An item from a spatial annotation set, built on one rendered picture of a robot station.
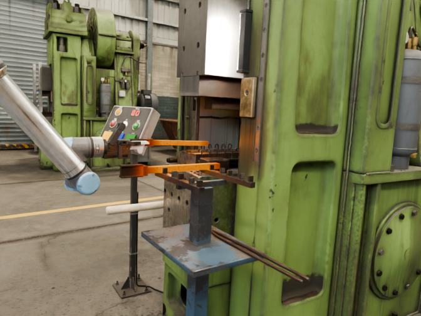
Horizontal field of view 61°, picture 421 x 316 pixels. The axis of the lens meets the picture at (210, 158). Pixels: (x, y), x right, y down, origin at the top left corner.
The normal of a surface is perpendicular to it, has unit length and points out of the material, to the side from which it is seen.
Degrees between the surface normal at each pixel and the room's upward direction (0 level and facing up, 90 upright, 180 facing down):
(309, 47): 89
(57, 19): 90
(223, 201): 90
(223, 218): 90
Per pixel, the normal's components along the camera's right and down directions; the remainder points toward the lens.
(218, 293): 0.51, 0.14
